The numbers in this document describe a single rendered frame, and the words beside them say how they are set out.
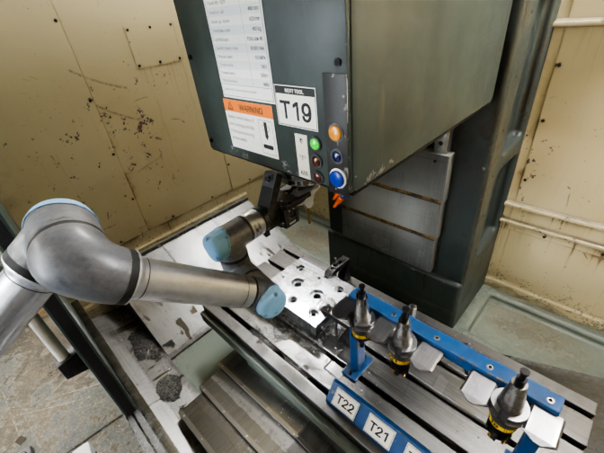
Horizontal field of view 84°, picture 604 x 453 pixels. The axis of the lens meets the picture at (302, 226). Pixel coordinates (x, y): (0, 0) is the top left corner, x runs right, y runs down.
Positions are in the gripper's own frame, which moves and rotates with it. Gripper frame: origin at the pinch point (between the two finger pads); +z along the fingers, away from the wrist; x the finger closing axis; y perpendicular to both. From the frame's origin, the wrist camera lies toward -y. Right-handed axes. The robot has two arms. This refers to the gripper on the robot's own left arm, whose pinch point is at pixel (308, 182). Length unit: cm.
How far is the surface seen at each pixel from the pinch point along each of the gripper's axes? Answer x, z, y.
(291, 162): 17.7, -21.4, -19.1
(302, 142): 21.4, -21.4, -23.8
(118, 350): -69, -61, 76
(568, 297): 67, 80, 72
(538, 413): 68, -15, 21
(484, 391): 59, -17, 21
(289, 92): 19.6, -21.3, -32.3
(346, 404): 31, -25, 49
